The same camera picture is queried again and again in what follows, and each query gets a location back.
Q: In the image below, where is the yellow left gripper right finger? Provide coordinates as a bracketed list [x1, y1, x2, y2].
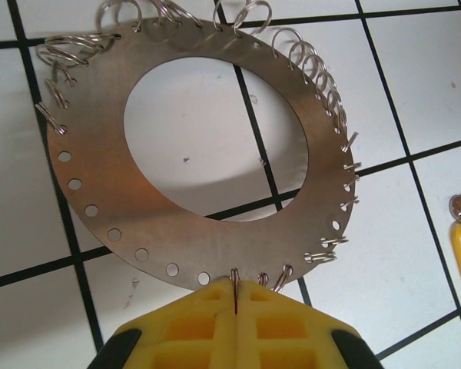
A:
[237, 279, 383, 369]

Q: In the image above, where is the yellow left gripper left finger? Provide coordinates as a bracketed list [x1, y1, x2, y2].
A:
[95, 277, 237, 369]

